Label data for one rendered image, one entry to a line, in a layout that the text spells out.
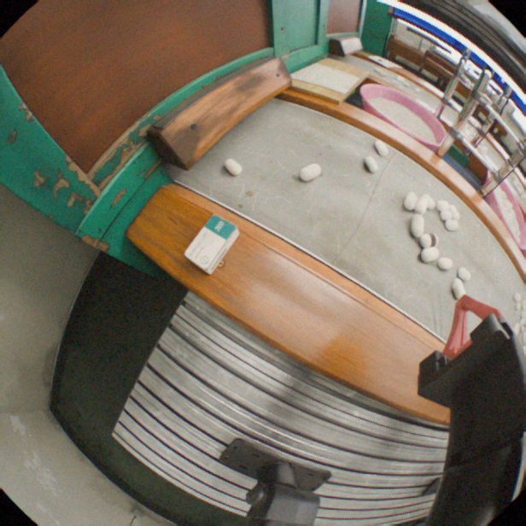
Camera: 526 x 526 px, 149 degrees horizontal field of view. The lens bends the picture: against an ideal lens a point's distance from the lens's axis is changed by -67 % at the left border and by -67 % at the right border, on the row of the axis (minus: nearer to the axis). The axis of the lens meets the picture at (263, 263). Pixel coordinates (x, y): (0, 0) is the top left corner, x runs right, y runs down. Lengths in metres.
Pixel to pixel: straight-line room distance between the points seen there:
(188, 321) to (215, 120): 0.31
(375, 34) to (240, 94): 2.68
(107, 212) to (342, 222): 0.33
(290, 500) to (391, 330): 0.25
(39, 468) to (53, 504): 0.30
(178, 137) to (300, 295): 0.24
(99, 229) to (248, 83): 0.31
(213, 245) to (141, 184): 0.16
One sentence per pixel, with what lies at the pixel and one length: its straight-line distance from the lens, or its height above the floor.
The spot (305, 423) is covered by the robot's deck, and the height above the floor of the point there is 0.67.
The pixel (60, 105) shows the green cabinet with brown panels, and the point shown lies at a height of 0.98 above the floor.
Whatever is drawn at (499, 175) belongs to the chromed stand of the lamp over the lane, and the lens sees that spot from 0.56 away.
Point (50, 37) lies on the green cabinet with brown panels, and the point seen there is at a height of 1.07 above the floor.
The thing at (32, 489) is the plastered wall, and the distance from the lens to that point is 1.87.
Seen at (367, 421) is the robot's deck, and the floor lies 0.67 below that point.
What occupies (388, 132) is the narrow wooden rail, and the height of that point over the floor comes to 0.76.
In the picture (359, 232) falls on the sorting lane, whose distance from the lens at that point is 0.31.
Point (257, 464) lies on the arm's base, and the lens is 0.41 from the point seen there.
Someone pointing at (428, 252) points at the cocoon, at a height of 0.76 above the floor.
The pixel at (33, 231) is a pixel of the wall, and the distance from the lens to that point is 1.17.
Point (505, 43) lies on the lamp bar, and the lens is 0.32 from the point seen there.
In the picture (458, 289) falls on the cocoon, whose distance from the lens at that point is 0.38.
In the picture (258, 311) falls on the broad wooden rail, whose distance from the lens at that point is 0.24.
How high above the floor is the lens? 1.00
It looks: 73 degrees down
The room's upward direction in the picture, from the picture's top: 10 degrees counter-clockwise
